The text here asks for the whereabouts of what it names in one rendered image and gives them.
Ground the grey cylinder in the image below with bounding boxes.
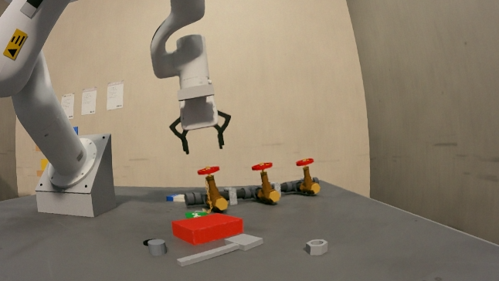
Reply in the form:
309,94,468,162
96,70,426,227
148,239,167,256

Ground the red rectangular block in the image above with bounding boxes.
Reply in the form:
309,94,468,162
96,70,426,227
171,213,243,245

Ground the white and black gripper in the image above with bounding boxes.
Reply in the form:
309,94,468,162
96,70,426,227
169,96,231,155

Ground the grey pipe with three brass valves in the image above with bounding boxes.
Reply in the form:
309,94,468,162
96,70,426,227
184,158,320,211

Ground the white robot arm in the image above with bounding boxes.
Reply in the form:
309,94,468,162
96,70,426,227
0,0,214,188

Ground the grey hex nut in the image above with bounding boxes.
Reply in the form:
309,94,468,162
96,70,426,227
306,239,328,256

